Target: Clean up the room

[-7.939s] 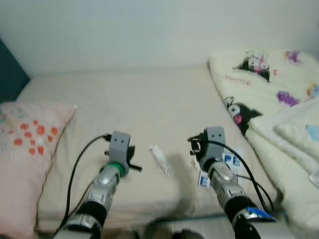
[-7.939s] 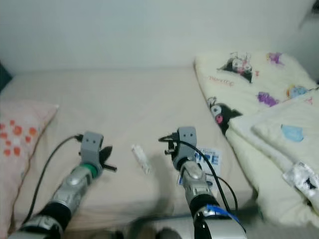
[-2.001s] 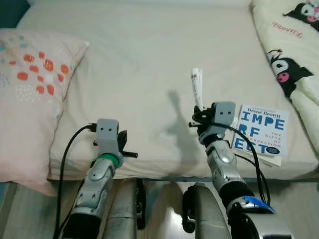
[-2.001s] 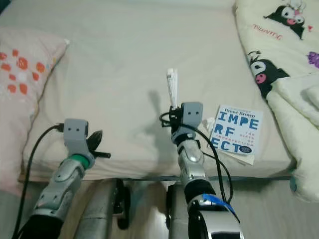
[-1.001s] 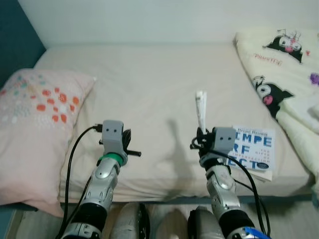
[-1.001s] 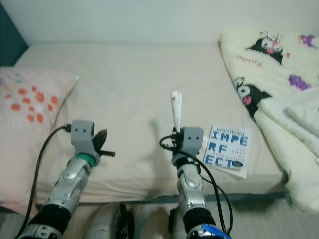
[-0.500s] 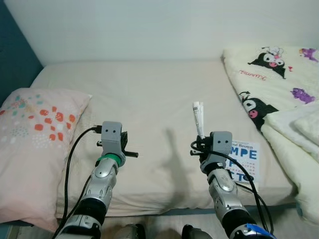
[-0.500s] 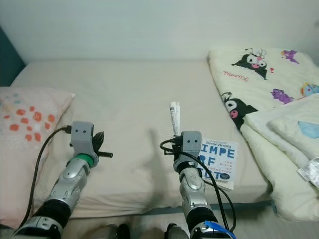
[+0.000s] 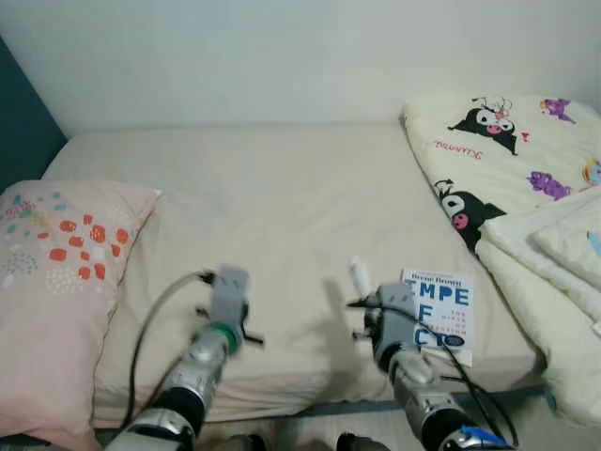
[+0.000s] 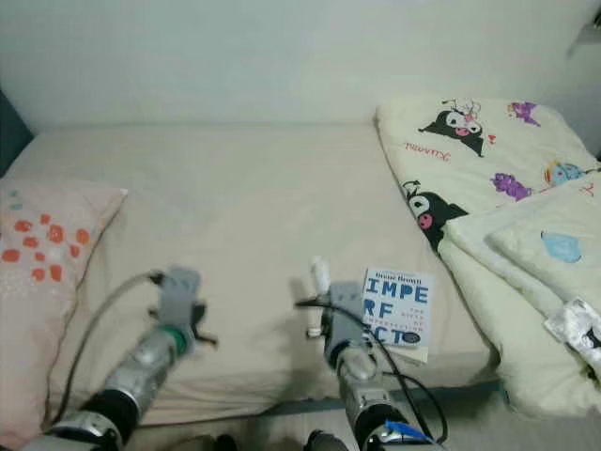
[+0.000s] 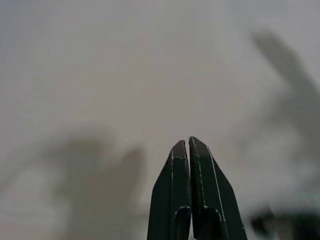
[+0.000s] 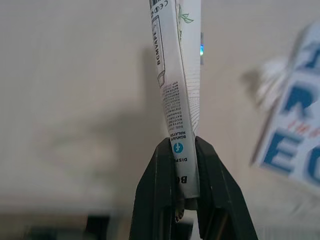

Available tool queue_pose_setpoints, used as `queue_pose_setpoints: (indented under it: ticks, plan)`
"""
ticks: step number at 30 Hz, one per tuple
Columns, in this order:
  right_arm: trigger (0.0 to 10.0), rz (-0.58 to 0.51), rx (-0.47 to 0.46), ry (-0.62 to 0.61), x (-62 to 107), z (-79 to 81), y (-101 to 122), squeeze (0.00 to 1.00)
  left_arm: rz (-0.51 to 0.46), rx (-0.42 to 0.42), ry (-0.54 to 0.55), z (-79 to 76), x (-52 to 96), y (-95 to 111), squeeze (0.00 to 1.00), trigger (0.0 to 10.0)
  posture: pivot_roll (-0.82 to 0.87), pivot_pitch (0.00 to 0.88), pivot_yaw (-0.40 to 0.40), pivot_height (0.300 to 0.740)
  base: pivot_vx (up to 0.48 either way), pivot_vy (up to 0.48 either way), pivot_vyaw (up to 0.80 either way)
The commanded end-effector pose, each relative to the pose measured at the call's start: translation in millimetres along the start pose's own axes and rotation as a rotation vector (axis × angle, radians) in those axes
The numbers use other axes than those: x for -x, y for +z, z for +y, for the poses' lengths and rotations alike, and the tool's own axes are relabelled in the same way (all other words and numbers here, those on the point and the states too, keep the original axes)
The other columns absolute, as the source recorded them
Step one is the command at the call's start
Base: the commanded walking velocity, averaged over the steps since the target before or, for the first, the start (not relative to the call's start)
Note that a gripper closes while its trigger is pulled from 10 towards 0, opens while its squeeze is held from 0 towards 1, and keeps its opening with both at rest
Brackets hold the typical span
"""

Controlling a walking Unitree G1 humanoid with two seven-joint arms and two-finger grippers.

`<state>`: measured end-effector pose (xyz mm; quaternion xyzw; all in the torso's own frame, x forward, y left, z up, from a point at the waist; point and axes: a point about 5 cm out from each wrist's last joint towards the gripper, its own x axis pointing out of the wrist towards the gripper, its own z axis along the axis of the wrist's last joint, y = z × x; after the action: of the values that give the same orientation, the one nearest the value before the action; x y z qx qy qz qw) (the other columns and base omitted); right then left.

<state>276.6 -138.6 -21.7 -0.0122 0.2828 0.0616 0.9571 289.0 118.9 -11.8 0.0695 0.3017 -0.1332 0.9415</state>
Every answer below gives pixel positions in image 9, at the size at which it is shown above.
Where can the white ointment tube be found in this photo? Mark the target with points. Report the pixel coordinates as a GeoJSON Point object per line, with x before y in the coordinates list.
{"type": "Point", "coordinates": [360, 275]}

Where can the pink patterned pillow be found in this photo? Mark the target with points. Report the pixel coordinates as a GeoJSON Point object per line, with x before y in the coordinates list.
{"type": "Point", "coordinates": [56, 310]}

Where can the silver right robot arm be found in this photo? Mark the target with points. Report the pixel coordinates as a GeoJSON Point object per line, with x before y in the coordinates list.
{"type": "Point", "coordinates": [423, 395]}

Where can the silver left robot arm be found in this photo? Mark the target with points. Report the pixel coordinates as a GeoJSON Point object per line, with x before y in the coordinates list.
{"type": "Point", "coordinates": [202, 362]}

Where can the white book blue letters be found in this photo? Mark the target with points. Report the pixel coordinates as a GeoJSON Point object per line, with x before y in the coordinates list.
{"type": "Point", "coordinates": [441, 315]}

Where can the cream sheeted bed mattress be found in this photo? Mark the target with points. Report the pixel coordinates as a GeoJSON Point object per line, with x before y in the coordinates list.
{"type": "Point", "coordinates": [282, 207]}

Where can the grey robot right leg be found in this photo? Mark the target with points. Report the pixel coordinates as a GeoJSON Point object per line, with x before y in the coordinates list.
{"type": "Point", "coordinates": [352, 443]}

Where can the cream cartoon print blanket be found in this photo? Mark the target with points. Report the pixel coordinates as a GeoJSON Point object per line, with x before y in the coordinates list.
{"type": "Point", "coordinates": [526, 235]}

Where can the teal upholstered headboard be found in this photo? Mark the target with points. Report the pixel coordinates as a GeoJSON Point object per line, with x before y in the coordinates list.
{"type": "Point", "coordinates": [23, 122]}

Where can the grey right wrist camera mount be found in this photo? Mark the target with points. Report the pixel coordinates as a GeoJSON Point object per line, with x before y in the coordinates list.
{"type": "Point", "coordinates": [397, 310]}

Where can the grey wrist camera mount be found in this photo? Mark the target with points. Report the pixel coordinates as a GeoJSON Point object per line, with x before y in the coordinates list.
{"type": "Point", "coordinates": [229, 296]}
{"type": "Point", "coordinates": [397, 310]}

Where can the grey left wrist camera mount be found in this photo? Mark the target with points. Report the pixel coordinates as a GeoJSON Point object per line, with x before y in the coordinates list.
{"type": "Point", "coordinates": [229, 296]}

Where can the dark bed frame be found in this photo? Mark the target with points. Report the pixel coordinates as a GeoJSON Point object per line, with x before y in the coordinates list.
{"type": "Point", "coordinates": [310, 412]}

